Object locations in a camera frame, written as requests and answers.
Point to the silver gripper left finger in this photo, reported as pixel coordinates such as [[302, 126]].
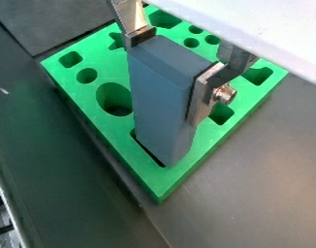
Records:
[[129, 15]]

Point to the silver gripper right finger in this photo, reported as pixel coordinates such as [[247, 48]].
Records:
[[211, 87]]

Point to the blue rectangular block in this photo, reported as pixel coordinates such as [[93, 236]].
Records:
[[163, 70]]

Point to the green shape-sorting board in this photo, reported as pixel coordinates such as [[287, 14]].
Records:
[[92, 74]]

